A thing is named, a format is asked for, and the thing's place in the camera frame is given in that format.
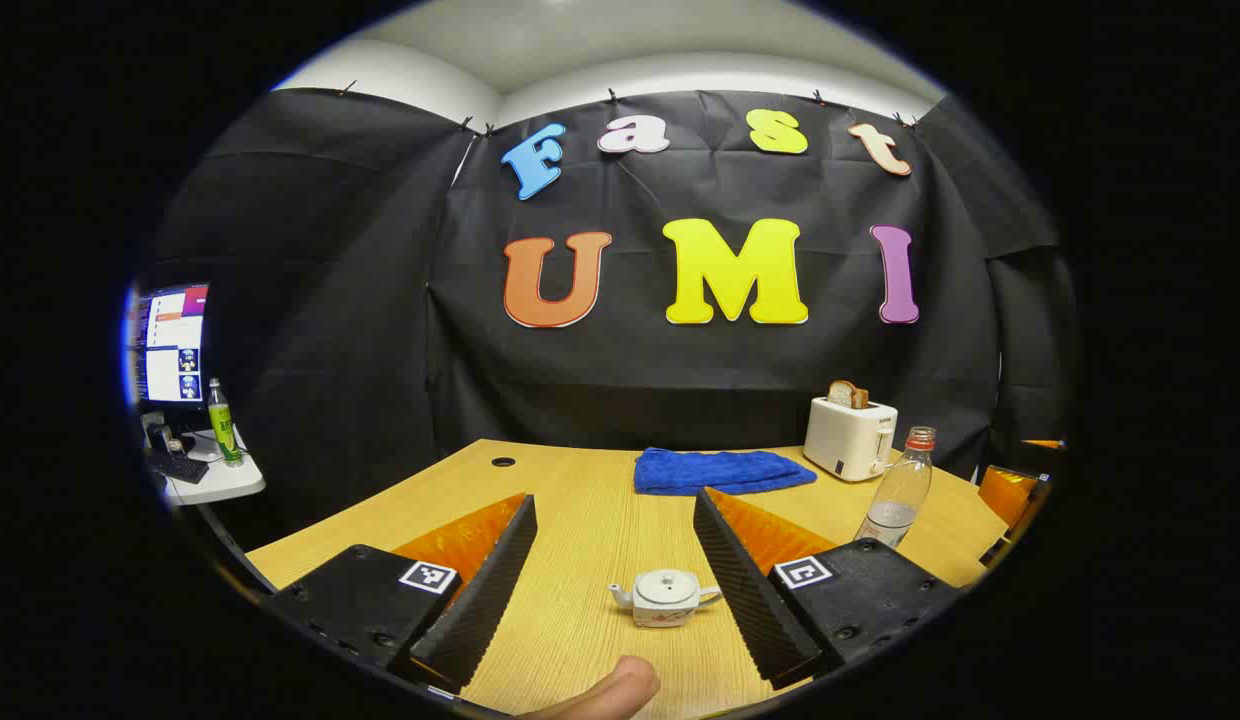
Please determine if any green drink bottle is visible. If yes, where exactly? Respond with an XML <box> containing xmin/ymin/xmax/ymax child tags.
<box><xmin>208</xmin><ymin>378</ymin><xmax>244</xmax><ymax>468</ymax></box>

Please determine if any black keyboard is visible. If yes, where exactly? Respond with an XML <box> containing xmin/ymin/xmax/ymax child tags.
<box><xmin>148</xmin><ymin>452</ymin><xmax>211</xmax><ymax>486</ymax></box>

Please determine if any white side table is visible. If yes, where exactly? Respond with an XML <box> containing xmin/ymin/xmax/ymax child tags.
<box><xmin>145</xmin><ymin>425</ymin><xmax>267</xmax><ymax>507</ymax></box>

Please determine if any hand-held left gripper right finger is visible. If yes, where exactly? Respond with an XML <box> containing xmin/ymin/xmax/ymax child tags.
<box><xmin>693</xmin><ymin>486</ymin><xmax>963</xmax><ymax>691</ymax></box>

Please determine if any computer monitor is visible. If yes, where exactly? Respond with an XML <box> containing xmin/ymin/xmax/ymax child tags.
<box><xmin>128</xmin><ymin>283</ymin><xmax>211</xmax><ymax>411</ymax></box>

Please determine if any blue folded towel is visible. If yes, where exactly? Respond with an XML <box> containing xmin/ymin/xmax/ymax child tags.
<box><xmin>634</xmin><ymin>448</ymin><xmax>818</xmax><ymax>497</ymax></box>

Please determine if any white toaster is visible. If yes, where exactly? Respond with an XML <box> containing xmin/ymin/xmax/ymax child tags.
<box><xmin>803</xmin><ymin>395</ymin><xmax>899</xmax><ymax>483</ymax></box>

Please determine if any clear plastic water bottle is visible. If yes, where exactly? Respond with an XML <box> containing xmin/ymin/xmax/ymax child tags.
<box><xmin>855</xmin><ymin>426</ymin><xmax>937</xmax><ymax>548</ymax></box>

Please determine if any white ceramic teacup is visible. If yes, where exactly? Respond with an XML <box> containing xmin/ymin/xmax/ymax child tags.
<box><xmin>608</xmin><ymin>570</ymin><xmax>723</xmax><ymax>629</ymax></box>

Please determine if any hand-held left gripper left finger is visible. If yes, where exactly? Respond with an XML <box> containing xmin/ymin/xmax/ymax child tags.
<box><xmin>268</xmin><ymin>492</ymin><xmax>539</xmax><ymax>695</ymax></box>

